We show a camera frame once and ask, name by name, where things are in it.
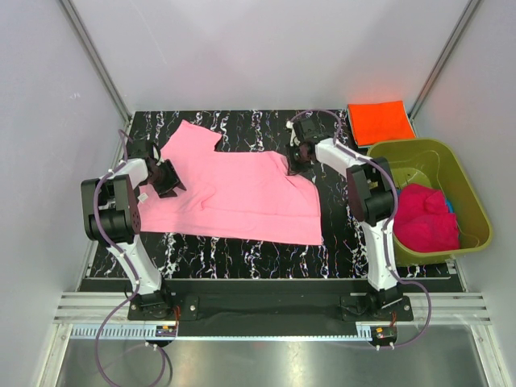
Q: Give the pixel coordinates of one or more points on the magenta t shirt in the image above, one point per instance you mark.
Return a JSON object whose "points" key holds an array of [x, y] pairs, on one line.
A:
{"points": [[423, 222]]}

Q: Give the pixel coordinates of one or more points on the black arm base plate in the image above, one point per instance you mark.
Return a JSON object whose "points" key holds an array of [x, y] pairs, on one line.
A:
{"points": [[289, 321]]}

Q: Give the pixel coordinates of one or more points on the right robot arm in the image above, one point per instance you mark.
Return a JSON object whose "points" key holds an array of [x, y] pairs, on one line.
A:
{"points": [[372, 200]]}

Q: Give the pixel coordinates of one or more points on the light pink t shirt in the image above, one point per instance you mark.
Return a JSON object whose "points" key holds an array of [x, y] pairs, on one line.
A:
{"points": [[237, 195]]}

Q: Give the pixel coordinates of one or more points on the olive green plastic bin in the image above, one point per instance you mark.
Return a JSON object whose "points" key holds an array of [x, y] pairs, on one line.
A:
{"points": [[431, 163]]}

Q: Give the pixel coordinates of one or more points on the aluminium frame rail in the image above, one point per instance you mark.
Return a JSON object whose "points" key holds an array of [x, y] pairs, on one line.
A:
{"points": [[445, 308]]}

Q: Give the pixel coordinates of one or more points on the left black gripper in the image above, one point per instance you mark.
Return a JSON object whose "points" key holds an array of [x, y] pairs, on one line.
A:
{"points": [[165, 190]]}

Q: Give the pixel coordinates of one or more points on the blue t shirt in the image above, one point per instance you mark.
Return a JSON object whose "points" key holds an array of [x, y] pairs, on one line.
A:
{"points": [[449, 206]]}

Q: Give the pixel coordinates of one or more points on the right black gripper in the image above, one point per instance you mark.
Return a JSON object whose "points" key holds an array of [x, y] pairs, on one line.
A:
{"points": [[295, 168]]}

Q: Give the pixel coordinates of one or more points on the black marbled table mat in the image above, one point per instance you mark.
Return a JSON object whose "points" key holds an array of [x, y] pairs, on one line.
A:
{"points": [[342, 254]]}

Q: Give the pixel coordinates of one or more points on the folded orange t shirt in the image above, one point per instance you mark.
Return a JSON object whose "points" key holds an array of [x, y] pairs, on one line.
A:
{"points": [[375, 123]]}

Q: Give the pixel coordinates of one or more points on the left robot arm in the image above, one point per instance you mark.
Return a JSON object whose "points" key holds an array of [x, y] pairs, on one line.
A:
{"points": [[111, 217]]}

